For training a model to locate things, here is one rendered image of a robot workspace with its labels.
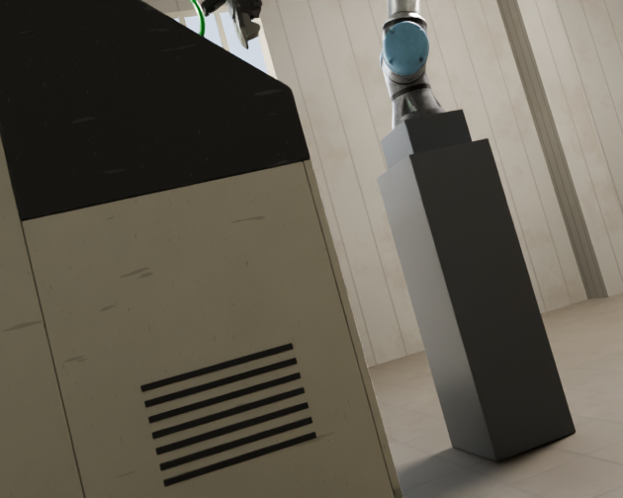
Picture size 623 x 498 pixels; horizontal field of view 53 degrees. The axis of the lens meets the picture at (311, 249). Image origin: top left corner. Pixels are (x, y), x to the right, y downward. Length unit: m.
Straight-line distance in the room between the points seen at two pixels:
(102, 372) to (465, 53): 4.01
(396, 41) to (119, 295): 0.92
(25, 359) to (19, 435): 0.14
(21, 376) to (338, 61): 3.52
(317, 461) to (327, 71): 3.40
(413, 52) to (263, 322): 0.80
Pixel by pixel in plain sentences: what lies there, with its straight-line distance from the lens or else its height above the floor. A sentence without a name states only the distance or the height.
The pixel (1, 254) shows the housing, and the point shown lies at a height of 0.74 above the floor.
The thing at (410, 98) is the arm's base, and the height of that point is 0.97.
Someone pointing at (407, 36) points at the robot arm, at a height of 1.08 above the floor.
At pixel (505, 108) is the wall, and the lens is 4.84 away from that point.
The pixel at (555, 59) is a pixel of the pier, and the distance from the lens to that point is 4.95.
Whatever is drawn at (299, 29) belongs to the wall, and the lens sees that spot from 4.45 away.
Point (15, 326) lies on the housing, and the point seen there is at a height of 0.60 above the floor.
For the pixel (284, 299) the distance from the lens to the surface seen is 1.26.
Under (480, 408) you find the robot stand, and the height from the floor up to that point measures 0.13.
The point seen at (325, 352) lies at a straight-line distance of 1.27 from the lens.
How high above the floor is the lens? 0.50
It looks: 5 degrees up
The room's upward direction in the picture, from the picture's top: 15 degrees counter-clockwise
